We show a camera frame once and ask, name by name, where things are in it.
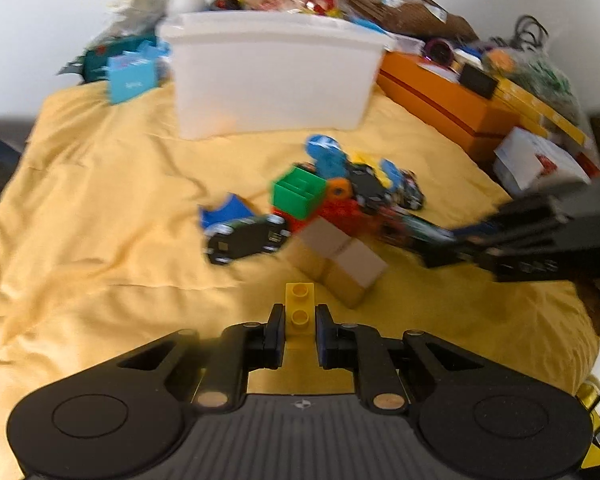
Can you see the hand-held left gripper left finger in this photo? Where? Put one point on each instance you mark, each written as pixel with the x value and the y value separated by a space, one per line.
pixel 279 332

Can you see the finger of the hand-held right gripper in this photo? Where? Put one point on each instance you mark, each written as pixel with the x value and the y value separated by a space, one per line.
pixel 450 255
pixel 520 220

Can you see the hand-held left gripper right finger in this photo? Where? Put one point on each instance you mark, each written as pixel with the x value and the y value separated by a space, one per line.
pixel 321 332

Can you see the yellow building block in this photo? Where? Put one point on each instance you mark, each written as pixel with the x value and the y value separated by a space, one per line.
pixel 299 305

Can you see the long dark printed toy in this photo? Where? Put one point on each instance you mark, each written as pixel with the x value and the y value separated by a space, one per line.
pixel 410 227

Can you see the blue round airplane sign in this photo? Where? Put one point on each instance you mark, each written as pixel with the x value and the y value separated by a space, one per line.
pixel 325 152

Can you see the white plastic bin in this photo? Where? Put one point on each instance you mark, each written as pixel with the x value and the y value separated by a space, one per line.
pixel 270 75

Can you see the white box with red print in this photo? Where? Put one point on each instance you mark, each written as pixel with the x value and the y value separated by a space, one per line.
pixel 535 160

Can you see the wooden cube block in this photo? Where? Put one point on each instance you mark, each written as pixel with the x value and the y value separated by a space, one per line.
pixel 357 272
pixel 320 247

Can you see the dark printed toy car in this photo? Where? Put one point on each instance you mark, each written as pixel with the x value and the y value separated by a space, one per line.
pixel 411 190

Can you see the black toy car chassis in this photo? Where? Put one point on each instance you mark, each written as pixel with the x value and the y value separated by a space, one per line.
pixel 247 240

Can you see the small blue building block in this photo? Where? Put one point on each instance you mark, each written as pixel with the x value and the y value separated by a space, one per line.
pixel 390 171

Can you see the red printed building block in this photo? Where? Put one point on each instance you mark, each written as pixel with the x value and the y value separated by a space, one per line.
pixel 347 217

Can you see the black toy car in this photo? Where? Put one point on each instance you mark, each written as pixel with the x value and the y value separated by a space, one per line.
pixel 365 185

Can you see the yellow flat box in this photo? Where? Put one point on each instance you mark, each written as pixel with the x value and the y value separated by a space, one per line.
pixel 540 105

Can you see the orange building block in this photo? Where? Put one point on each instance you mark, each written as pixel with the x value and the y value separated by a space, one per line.
pixel 340 189

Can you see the blue curved building block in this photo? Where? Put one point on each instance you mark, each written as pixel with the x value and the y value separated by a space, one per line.
pixel 227 210

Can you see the green building block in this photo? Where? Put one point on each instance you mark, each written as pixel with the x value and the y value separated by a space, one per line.
pixel 300 192

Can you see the small black box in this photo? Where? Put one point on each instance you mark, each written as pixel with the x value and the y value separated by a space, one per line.
pixel 477 81

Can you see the green mesh bag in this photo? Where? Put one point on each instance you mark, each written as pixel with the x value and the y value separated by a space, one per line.
pixel 545 75

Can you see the orange box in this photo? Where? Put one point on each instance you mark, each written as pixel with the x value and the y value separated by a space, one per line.
pixel 430 100

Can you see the pink shiny object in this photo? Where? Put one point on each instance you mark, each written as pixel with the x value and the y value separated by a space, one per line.
pixel 440 51

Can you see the yellow blanket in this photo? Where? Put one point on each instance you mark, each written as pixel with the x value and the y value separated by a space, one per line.
pixel 105 210

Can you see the brown woven bag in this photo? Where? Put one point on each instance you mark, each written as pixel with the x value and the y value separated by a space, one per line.
pixel 405 12

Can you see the blue packet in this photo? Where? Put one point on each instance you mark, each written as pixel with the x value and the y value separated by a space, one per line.
pixel 365 23

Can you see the small blue box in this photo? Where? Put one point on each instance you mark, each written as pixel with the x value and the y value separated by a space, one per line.
pixel 132 75

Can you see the teal bag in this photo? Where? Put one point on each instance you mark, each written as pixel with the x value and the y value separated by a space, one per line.
pixel 100 60

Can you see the dark red ball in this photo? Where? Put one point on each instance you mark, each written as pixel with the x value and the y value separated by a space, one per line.
pixel 226 3

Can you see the white ball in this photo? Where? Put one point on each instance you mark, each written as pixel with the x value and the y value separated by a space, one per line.
pixel 186 1

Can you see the clear plastic bag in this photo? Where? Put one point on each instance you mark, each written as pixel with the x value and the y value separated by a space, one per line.
pixel 130 5

